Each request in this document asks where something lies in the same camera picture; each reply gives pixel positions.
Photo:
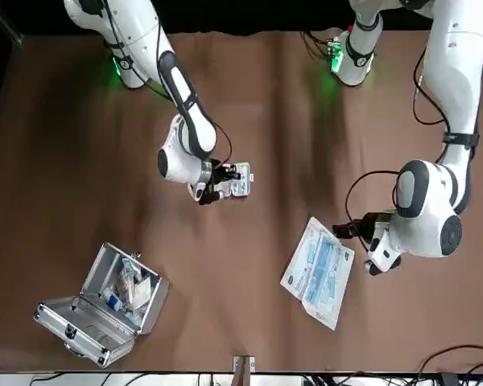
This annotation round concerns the white paper packet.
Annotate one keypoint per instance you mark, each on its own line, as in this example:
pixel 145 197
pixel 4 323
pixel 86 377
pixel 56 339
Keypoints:
pixel 143 293

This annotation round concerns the small blue and white box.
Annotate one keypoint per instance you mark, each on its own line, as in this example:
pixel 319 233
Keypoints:
pixel 113 302

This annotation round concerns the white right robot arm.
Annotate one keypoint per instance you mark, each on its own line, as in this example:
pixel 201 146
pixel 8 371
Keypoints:
pixel 141 36

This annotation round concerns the aluminium camera post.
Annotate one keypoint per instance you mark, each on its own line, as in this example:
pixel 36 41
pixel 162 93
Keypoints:
pixel 243 370

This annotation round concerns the clear cotton swab packet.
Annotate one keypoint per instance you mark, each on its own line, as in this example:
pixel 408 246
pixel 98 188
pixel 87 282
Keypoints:
pixel 125 287

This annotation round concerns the blue printed face mask packet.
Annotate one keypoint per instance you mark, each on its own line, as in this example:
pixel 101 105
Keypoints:
pixel 318 261
pixel 326 317

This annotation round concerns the silver aluminium first-aid case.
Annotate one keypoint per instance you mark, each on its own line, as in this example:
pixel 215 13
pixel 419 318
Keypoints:
pixel 84 321

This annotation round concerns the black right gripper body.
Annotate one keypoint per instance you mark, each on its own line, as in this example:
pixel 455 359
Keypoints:
pixel 214 181

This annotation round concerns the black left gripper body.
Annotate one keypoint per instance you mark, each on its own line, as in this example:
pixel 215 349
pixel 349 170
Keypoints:
pixel 374 227

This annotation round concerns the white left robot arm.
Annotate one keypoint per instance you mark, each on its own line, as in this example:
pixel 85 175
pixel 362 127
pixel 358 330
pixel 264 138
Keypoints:
pixel 455 80

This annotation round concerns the small white medicine box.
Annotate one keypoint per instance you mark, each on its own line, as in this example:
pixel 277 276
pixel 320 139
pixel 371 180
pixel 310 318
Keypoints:
pixel 241 185

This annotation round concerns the teal striped mask packet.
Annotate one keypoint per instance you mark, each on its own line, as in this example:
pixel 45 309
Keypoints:
pixel 130 267

